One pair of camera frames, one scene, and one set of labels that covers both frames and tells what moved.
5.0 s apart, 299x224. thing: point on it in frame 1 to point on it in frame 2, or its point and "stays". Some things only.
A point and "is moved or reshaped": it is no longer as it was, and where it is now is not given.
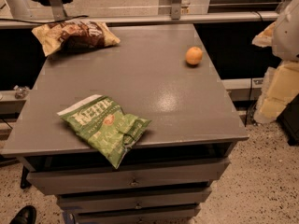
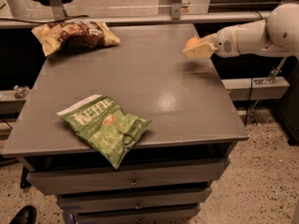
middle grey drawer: [134, 200] stays
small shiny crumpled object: [21, 91] stays
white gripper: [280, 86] to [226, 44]
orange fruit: [193, 55] is moved or reshaped
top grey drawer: [110, 177] stays
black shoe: [26, 215] stays
